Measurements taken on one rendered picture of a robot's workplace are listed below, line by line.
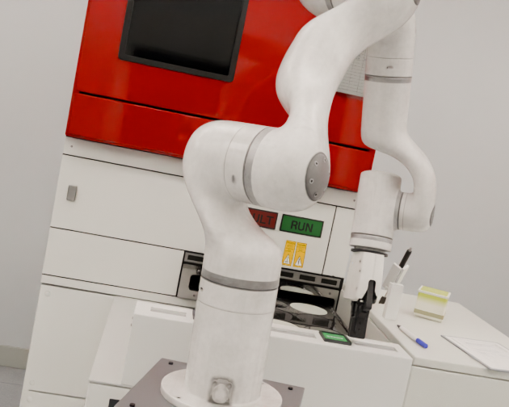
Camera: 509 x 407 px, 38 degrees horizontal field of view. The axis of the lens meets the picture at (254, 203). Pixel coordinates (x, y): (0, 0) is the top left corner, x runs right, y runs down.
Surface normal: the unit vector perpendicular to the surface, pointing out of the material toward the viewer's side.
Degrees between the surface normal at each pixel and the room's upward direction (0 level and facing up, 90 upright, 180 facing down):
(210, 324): 91
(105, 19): 90
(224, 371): 90
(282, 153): 67
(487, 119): 90
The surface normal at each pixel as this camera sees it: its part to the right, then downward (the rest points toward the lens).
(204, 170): -0.47, 0.15
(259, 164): -0.53, -0.11
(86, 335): 0.11, 0.13
